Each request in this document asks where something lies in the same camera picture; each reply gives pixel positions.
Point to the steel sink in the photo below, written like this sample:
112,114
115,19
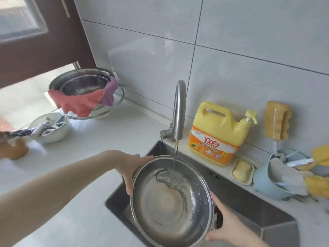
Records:
244,205

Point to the yellow soap in dish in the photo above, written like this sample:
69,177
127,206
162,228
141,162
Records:
252,172

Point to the yellow soap bar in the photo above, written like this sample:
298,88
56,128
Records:
243,170

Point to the steel faucet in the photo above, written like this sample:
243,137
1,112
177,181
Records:
178,113

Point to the white scrub brush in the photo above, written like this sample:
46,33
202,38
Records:
295,186

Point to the person's right forearm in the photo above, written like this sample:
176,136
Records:
262,244

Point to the white ceramic bowl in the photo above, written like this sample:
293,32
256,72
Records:
59,135

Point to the purple cloth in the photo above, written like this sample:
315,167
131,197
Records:
110,92

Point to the small yellow sponge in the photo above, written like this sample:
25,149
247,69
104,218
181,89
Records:
318,186

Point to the red cloth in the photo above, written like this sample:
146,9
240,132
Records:
77,104

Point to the yellow detergent jug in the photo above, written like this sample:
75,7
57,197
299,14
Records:
213,120

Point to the light blue utensil holder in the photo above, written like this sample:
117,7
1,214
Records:
263,185

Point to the stainless steel pot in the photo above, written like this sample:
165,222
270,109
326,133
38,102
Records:
164,203

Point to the wooden mortar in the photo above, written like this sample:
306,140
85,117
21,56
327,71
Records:
15,151

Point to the dark brown framed window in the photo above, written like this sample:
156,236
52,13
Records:
51,43

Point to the person's left hand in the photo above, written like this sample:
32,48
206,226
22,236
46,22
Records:
128,164

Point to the tan sponge brush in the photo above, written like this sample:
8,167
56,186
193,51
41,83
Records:
277,120

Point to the person's left forearm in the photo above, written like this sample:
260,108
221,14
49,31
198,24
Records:
51,192

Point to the person's right hand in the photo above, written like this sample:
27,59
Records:
234,228

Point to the long yellow sponge brush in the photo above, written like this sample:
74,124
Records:
321,155

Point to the steel basin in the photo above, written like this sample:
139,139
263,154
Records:
82,82

